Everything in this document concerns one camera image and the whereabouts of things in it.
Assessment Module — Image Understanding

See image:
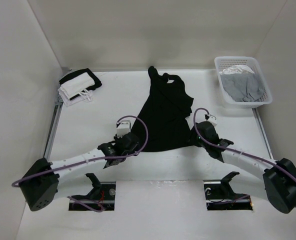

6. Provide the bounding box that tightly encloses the black tank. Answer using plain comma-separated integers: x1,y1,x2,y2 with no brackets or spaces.
59,68,102,91
138,66,194,153

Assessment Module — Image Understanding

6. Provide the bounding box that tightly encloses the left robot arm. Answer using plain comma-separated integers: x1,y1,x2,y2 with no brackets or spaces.
18,132,141,212

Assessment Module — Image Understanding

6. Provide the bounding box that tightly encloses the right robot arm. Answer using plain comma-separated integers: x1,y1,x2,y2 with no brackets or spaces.
190,121,296,214

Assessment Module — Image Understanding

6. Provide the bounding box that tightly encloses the grey tank top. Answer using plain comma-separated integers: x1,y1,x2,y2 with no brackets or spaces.
221,72,265,102

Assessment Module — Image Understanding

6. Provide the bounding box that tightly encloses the bottom folded white tank top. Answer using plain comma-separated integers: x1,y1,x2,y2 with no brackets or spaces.
57,88,93,107

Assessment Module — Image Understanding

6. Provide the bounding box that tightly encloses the folded white tank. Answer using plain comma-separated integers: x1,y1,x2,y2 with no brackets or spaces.
59,72,95,99
57,88,93,107

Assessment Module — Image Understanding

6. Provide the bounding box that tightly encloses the folded black tank top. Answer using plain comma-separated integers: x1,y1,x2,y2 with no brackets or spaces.
59,68,102,91

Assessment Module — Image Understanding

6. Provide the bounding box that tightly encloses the white tank top in basket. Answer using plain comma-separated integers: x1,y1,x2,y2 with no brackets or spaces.
219,64,255,75

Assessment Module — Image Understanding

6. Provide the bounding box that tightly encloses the white plastic basket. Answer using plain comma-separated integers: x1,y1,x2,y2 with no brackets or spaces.
214,56,273,109

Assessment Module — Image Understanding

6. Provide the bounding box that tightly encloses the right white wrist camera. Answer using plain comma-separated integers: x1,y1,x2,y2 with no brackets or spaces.
205,113,218,127

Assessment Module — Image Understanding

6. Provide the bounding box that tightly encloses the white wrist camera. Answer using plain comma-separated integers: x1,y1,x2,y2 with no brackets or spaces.
116,120,131,138
205,113,218,127

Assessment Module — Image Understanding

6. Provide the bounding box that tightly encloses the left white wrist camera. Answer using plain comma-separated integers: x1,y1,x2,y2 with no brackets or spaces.
116,120,131,138

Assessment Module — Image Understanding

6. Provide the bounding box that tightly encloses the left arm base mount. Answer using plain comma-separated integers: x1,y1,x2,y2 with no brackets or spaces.
68,173,117,213

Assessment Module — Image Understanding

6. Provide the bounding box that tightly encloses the right metal table rail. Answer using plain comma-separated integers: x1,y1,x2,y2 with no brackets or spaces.
252,108,274,160

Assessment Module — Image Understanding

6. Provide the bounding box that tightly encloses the metal table rail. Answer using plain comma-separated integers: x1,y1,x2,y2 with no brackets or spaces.
43,98,64,162
252,108,274,160

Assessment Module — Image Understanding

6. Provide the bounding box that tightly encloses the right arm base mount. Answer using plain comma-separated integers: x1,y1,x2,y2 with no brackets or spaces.
203,171,253,211

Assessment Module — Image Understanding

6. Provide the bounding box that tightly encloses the left metal table rail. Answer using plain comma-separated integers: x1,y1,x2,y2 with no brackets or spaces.
43,98,64,162

